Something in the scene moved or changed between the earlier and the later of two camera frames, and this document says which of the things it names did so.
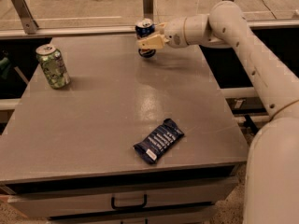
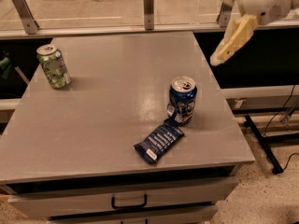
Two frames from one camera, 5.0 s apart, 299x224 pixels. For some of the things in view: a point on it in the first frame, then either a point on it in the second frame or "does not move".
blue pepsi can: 145,27 → 181,100
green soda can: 52,65 does not move
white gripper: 174,32 → 267,2
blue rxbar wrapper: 159,141 does not move
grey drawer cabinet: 106,135 does not move
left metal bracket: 29,24 does not move
